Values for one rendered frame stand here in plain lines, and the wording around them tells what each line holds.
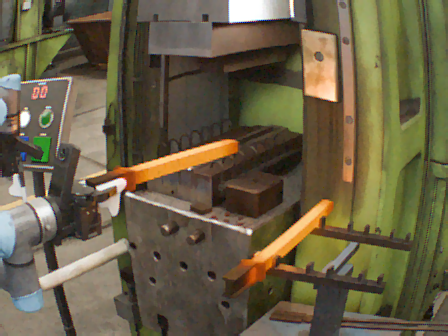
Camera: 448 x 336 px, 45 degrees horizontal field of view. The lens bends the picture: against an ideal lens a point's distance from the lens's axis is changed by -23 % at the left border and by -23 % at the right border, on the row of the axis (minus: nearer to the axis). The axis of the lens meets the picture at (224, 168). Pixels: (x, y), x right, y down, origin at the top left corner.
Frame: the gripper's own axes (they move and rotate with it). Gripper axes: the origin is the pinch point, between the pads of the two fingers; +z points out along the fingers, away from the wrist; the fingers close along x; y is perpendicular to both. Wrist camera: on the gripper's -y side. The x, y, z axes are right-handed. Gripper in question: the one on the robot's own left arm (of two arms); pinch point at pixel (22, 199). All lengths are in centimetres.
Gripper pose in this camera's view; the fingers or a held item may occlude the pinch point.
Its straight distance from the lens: 164.9
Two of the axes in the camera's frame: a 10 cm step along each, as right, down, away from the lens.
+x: 5.2, 2.8, -8.1
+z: 0.0, 9.4, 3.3
